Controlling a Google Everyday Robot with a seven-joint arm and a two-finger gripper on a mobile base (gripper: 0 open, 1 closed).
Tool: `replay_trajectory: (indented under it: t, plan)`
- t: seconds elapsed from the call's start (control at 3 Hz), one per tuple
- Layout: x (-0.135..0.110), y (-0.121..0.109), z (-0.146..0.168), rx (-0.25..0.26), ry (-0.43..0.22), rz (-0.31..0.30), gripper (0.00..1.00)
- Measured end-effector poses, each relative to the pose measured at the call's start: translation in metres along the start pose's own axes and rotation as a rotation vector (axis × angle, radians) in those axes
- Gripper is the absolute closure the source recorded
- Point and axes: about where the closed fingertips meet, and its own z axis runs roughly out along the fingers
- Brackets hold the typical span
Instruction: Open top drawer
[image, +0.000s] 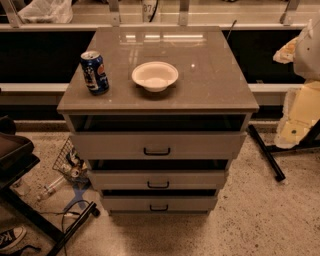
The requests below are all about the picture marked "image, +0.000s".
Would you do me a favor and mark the grey top drawer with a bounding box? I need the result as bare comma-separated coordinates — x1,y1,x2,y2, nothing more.
70,132,246,160

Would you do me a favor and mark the grey drawer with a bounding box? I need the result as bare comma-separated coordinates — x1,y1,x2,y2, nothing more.
101,196,217,213
88,170,226,190
70,132,246,160

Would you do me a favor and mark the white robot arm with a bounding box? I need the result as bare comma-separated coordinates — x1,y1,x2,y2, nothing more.
273,13,320,149

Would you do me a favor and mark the grey drawer cabinet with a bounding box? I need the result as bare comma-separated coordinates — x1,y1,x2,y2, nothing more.
58,27,258,214

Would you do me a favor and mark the grey middle drawer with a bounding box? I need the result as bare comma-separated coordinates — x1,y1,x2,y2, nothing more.
88,170,226,190

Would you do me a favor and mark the grey bottom drawer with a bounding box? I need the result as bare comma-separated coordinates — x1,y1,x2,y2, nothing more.
101,196,217,213

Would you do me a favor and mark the white paper bowl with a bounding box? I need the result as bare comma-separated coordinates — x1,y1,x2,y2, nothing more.
131,61,179,92

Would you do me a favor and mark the blue pepsi can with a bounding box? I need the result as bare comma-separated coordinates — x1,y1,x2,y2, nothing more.
80,50,109,95

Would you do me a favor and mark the clear plastic bottle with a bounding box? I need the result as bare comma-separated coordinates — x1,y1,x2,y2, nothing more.
37,176,67,201

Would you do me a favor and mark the black stand base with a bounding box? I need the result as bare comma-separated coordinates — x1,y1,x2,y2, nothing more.
247,120,320,182

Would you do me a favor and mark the white plastic bag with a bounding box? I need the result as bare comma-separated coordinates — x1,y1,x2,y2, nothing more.
18,0,73,24

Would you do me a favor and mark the black sneaker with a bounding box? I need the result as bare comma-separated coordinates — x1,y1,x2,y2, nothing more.
0,226,26,252

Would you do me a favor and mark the wire mesh basket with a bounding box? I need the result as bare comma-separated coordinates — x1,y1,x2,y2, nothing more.
53,138,89,184

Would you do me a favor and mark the black floor cable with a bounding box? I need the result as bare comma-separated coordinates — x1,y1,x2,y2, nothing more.
38,199,92,256

